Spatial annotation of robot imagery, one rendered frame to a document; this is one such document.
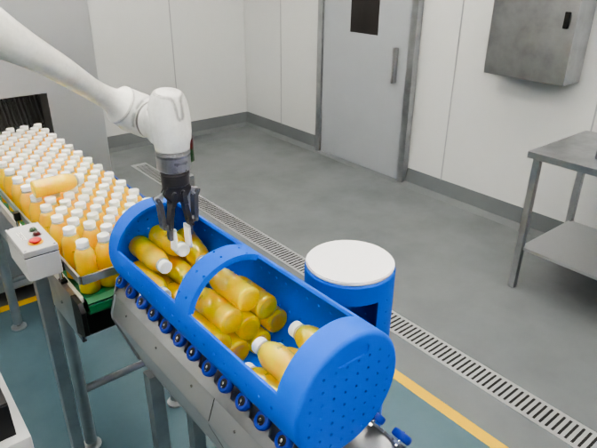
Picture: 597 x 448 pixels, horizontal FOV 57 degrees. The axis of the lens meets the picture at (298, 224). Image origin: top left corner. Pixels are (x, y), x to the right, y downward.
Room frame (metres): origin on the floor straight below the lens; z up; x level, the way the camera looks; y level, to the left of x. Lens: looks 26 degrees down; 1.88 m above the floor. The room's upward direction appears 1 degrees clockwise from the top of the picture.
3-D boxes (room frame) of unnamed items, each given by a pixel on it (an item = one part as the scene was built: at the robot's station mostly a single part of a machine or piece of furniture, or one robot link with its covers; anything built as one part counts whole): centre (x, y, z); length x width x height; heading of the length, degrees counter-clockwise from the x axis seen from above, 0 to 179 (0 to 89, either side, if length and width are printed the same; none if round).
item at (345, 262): (1.51, -0.16, 1.03); 0.28 x 0.28 x 0.01
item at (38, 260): (1.52, 0.83, 1.05); 0.20 x 0.10 x 0.10; 40
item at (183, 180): (1.38, 0.33, 1.33); 0.08 x 0.07 x 0.09; 130
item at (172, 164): (1.38, 0.33, 1.40); 0.09 x 0.09 x 0.06
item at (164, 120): (1.39, 0.34, 1.51); 0.13 x 0.11 x 0.16; 45
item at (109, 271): (1.61, 0.53, 0.96); 0.40 x 0.01 x 0.03; 130
